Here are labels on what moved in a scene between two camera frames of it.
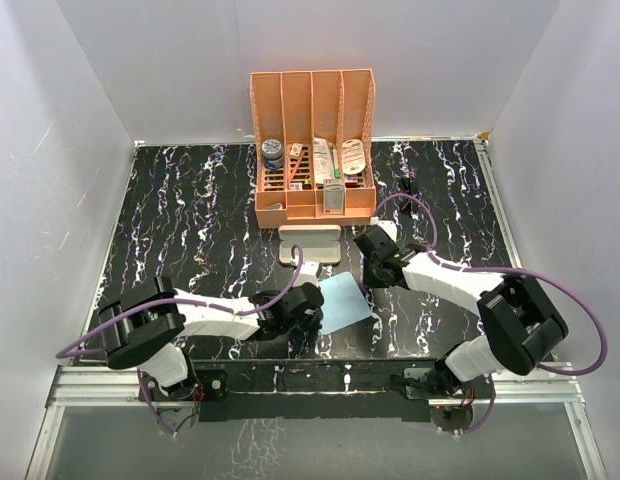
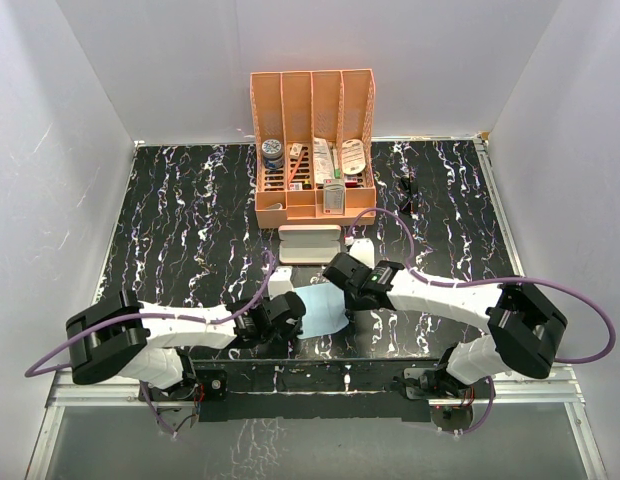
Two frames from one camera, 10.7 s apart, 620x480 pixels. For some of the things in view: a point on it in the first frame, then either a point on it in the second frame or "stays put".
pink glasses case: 318,242 stays put
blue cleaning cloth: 343,302 stays put
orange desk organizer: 314,147 stays put
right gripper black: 369,280 to 352,304
